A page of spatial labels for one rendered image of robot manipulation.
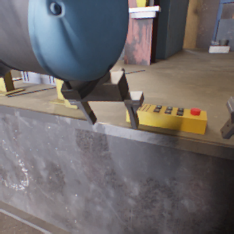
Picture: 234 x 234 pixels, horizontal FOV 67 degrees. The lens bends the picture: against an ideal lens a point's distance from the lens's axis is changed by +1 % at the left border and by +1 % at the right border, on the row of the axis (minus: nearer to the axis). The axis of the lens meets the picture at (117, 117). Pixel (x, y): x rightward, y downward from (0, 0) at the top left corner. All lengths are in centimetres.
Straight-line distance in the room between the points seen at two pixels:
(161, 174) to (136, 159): 9
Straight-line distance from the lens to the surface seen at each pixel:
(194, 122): 56
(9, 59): 21
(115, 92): 38
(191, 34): 708
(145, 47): 207
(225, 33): 488
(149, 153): 58
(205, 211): 69
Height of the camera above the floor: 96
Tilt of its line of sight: 23 degrees down
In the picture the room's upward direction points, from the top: straight up
